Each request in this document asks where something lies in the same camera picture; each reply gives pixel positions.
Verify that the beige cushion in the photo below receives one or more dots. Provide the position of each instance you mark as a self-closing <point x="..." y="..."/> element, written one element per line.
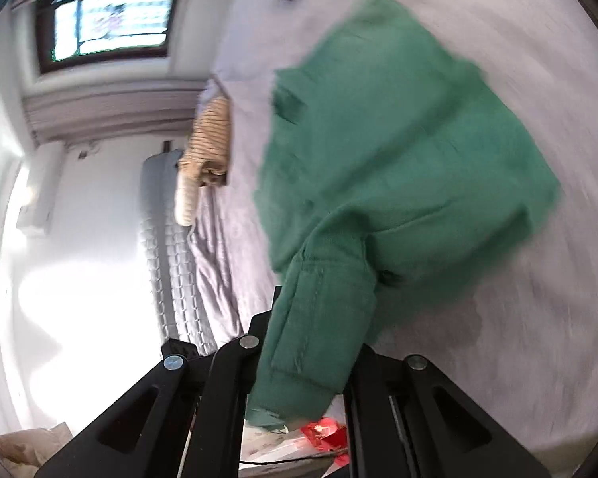
<point x="30" y="445"/>

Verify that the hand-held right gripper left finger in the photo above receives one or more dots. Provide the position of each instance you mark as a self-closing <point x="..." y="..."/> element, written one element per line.
<point x="239" y="373"/>

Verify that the white air conditioner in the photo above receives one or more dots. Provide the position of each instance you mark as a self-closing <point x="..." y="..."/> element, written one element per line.
<point x="40" y="194"/>

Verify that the cream pillow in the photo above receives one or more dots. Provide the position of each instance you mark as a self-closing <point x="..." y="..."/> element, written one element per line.
<point x="185" y="204"/>

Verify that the green work jacket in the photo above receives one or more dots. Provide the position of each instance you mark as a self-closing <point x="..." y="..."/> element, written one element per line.
<point x="388" y="159"/>

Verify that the lavender fleece blanket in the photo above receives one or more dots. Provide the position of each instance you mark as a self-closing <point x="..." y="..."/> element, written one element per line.
<point x="503" y="333"/>

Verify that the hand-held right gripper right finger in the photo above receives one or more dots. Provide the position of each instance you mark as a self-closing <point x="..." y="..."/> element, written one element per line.
<point x="373" y="393"/>

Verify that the red shiny packet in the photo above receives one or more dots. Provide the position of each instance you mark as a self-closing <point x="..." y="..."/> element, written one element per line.
<point x="324" y="433"/>

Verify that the grey curtain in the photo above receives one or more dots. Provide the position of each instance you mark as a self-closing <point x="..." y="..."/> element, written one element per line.
<point x="104" y="109"/>

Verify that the window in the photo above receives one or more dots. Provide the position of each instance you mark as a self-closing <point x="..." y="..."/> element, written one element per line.
<point x="119" y="20"/>

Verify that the beige striped cloth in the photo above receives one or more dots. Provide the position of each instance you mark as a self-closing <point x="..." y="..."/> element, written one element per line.
<point x="212" y="134"/>

